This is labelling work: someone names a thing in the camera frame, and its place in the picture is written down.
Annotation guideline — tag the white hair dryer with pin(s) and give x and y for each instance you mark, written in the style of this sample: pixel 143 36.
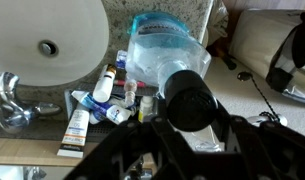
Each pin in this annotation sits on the white hair dryer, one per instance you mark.
pixel 268 119

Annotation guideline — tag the metal sink drain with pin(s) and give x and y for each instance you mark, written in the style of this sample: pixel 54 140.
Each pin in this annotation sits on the metal sink drain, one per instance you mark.
pixel 47 48

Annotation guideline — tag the blue blister pack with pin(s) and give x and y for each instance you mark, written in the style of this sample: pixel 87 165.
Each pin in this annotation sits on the blue blister pack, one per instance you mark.
pixel 121 59

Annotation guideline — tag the Listerine mouthwash bottle blue liquid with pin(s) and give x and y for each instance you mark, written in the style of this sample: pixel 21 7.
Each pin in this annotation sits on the Listerine mouthwash bottle blue liquid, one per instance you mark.
pixel 158 50

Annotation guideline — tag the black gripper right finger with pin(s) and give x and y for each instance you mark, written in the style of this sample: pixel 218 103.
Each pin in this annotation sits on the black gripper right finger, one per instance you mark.
pixel 268 150

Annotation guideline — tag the white orange sunscreen tube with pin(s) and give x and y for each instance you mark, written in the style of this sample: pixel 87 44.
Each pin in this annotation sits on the white orange sunscreen tube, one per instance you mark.
pixel 73 133

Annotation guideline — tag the white oval sink basin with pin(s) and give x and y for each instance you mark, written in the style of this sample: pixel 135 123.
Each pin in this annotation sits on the white oval sink basin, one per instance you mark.
pixel 42 26

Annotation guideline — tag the blue white toothpaste tube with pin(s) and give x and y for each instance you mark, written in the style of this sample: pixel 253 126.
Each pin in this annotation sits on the blue white toothpaste tube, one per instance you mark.
pixel 102 106

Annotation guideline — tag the small beige bottle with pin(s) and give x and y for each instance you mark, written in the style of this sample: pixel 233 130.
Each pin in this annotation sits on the small beige bottle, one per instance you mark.
pixel 129 90

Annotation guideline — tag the white tube black gold cap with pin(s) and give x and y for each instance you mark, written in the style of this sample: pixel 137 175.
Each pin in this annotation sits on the white tube black gold cap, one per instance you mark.
pixel 103 85

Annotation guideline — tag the chrome faucet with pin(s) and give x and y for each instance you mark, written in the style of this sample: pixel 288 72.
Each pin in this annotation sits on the chrome faucet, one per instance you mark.
pixel 12 110

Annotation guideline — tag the red pen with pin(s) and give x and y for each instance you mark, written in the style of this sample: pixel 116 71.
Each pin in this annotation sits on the red pen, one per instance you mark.
pixel 120 83

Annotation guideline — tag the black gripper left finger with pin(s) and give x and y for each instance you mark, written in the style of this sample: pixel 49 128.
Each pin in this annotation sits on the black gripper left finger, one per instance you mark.
pixel 132 150

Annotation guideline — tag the black toiletries tray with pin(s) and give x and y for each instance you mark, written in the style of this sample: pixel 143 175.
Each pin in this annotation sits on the black toiletries tray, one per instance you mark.
pixel 98 130

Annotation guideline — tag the white trash can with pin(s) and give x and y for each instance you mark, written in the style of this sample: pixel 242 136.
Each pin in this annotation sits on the white trash can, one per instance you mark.
pixel 258 40

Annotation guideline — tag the small yellow white bottle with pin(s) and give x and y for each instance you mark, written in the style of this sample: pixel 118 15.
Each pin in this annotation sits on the small yellow white bottle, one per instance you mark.
pixel 145 107

